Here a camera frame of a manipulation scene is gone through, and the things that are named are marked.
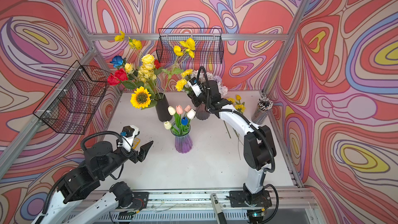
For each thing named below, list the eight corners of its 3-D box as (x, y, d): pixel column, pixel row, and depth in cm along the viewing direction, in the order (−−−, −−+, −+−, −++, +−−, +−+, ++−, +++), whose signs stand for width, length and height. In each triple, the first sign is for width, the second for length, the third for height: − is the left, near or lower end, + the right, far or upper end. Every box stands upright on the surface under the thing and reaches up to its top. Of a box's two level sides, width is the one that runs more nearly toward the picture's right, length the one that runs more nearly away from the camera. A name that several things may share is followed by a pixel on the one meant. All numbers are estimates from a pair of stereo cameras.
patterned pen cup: (252, 125, 103) (261, 108, 89) (250, 115, 109) (257, 97, 94) (264, 125, 103) (275, 108, 89) (261, 115, 109) (270, 97, 94)
